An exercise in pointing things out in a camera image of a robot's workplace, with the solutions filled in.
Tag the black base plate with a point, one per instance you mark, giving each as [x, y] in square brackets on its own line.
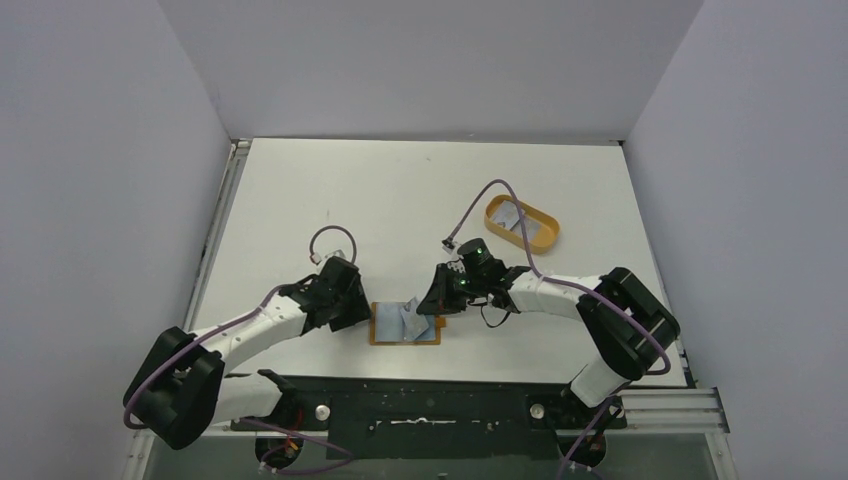
[395, 419]

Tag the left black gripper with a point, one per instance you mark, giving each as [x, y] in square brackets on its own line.
[359, 312]

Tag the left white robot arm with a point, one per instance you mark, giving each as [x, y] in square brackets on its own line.
[188, 380]

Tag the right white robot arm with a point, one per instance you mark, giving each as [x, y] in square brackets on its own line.
[630, 327]

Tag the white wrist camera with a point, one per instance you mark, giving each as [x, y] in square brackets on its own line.
[338, 253]
[449, 245]

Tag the card in tray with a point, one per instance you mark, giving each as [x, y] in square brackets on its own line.
[532, 228]
[507, 215]

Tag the yellow leather card holder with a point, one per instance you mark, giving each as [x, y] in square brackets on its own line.
[390, 326]

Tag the silver credit card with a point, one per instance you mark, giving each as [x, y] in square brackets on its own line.
[414, 323]

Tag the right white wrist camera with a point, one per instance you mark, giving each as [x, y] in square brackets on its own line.
[449, 245]

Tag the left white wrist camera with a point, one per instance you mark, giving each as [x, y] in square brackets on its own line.
[338, 253]

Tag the orange oval tray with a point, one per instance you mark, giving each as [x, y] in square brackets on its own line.
[544, 241]

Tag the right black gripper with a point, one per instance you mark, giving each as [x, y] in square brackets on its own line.
[439, 291]

